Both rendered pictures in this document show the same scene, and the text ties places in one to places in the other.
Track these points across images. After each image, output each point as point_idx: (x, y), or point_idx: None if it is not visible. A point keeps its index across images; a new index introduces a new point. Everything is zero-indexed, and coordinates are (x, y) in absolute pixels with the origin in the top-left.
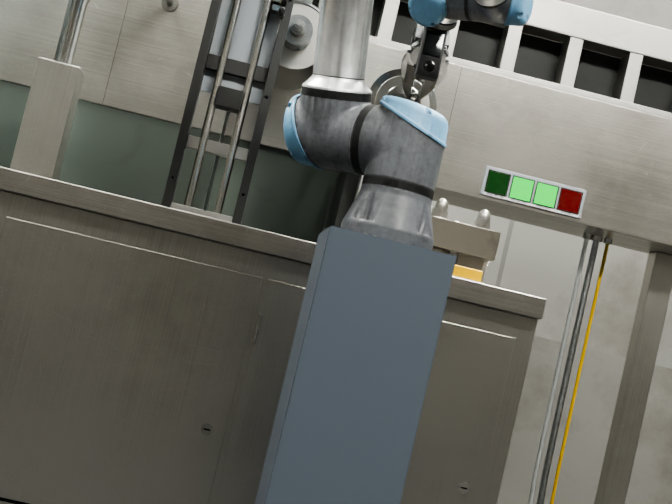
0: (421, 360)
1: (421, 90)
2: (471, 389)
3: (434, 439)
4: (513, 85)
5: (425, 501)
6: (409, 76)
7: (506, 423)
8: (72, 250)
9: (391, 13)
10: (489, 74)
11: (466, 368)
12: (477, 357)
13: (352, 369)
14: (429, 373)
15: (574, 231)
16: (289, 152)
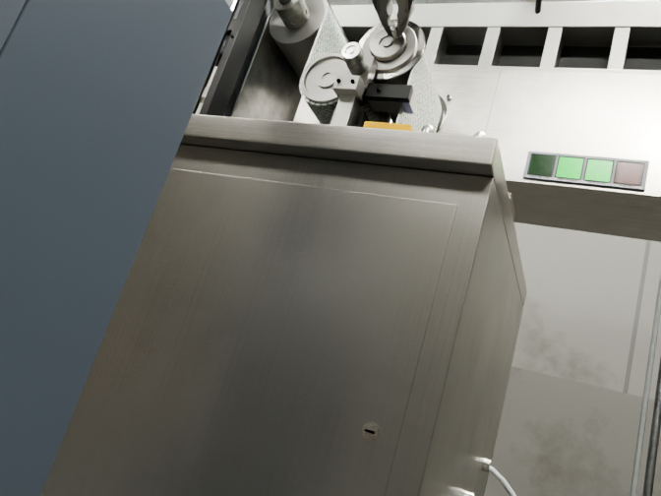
0: (7, 7)
1: (397, 18)
2: (389, 279)
3: (331, 353)
4: (554, 77)
5: (311, 450)
6: (381, 3)
7: (443, 330)
8: None
9: (434, 43)
10: (528, 72)
11: (383, 250)
12: (399, 234)
13: None
14: (15, 27)
15: (654, 228)
16: None
